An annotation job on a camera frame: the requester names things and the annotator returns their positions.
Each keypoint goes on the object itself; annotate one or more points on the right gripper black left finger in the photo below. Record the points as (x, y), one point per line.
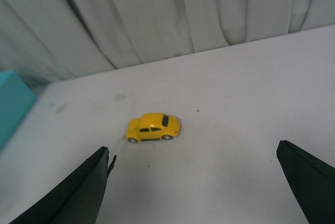
(78, 198)

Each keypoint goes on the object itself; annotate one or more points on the yellow beetle toy car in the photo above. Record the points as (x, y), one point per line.
(153, 126)

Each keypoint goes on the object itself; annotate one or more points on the turquoise storage box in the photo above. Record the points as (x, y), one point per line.
(16, 101)

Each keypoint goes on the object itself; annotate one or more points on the grey curtain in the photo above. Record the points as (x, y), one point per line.
(53, 40)

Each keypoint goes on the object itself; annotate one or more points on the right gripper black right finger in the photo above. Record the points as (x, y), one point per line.
(311, 181)

